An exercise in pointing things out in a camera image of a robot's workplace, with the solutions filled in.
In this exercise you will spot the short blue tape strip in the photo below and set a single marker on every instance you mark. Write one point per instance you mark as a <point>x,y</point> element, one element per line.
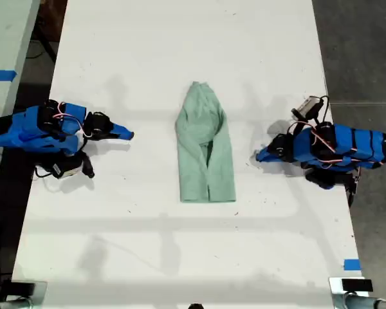
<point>352,264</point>

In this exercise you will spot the pale green T-shirt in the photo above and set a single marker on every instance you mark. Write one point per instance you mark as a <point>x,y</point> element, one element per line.
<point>206,154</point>

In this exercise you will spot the grey clamp plate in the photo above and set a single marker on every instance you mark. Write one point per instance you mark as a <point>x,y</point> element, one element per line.
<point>40,291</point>

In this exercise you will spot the round black object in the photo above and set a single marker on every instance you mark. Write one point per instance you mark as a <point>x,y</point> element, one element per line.
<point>195,306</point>

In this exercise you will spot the white clamp plate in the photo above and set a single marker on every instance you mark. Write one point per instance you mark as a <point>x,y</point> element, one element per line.
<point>336,289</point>

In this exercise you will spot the white side table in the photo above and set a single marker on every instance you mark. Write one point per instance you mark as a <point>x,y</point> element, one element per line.
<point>6,64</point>

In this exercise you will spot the arm camera box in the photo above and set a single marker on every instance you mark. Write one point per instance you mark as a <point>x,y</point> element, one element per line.
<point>307,107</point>
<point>67,169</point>

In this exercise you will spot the silver metal tube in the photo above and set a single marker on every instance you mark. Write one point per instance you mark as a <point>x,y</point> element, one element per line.
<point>366,302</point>
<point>9,304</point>

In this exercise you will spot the small black box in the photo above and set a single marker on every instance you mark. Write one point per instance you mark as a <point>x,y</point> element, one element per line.
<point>357,285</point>

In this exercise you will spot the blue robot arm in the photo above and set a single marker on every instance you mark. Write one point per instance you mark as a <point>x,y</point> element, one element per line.
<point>341,145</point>
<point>29,128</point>

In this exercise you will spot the black clamp block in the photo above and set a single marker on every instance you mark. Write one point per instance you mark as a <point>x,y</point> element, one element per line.
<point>22,288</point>

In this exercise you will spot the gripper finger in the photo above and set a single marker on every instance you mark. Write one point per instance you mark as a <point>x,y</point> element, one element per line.
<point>276,158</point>
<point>120,128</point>
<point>267,148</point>
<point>123,136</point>

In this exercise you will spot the long blue tape strip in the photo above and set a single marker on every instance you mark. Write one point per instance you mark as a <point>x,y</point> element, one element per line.
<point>0,75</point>

